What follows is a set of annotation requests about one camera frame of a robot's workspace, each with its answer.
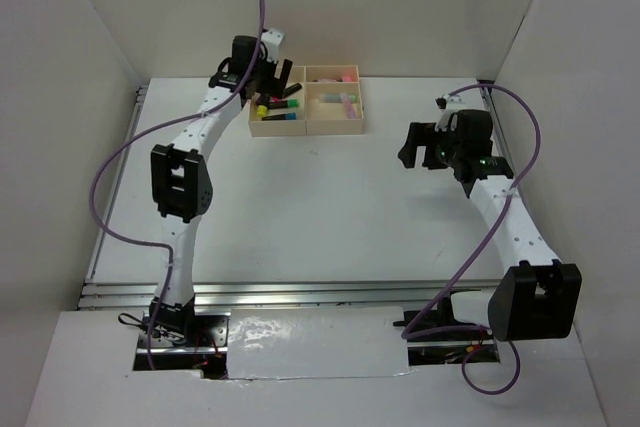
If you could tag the pastel green translucent highlighter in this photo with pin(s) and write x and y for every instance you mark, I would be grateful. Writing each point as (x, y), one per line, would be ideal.
(337, 98)

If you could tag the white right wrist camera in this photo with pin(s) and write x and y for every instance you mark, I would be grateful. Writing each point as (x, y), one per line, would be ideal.
(448, 105)

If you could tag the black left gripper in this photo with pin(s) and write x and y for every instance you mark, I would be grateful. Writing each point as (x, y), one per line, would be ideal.
(272, 87)

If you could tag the black pink-capped highlighter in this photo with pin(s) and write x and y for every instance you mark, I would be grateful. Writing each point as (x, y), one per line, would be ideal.
(288, 92)

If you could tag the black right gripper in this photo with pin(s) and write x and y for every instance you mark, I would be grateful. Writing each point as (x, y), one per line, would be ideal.
(419, 134)

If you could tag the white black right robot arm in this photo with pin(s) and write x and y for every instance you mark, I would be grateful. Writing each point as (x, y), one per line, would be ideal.
(538, 294)

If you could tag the wooden compartment tray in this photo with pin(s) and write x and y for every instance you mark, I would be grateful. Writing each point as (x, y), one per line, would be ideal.
(313, 118)

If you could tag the black blue-capped highlighter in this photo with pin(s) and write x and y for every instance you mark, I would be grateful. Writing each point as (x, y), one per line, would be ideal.
(280, 117)

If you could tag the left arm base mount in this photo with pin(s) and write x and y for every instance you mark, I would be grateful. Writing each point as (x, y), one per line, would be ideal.
(207, 331)

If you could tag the white front cover panel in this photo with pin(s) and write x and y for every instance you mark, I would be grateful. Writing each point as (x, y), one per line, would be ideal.
(315, 343)

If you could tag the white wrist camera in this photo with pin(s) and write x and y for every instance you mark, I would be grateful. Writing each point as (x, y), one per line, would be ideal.
(272, 40)
(448, 105)

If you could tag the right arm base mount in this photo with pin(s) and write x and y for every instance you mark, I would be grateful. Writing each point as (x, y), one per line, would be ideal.
(440, 324)

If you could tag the pastel purple translucent highlighter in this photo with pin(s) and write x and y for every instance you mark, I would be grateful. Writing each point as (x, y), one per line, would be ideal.
(348, 101)

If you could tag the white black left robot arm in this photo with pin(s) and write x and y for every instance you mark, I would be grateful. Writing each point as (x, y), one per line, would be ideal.
(181, 184)

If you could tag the pastel pink translucent highlighter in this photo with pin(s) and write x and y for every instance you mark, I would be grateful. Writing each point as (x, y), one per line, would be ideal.
(342, 79)

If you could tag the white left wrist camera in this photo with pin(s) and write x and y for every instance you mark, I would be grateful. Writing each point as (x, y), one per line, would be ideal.
(272, 40)

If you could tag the black green-capped highlighter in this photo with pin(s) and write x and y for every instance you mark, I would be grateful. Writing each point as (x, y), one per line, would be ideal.
(284, 104)

